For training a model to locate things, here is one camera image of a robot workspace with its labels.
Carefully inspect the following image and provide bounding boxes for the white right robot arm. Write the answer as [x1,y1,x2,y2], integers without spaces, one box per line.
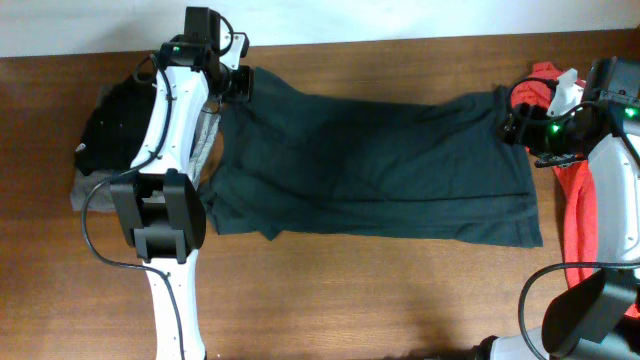
[460,57,639,359]

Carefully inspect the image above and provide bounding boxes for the red shirt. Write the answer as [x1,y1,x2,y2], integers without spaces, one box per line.
[509,61,640,321]

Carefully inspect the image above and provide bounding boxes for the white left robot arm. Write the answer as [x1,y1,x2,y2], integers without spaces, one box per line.
[110,7,253,359]

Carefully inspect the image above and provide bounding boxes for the grey folded garment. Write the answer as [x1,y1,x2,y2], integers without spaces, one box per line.
[70,110,220,212]

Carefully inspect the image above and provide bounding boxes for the black folded garment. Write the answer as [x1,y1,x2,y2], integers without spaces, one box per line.
[74,76,156,176]

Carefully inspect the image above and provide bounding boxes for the dark green Nike t-shirt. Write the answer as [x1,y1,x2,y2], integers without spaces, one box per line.
[199,68,543,248]

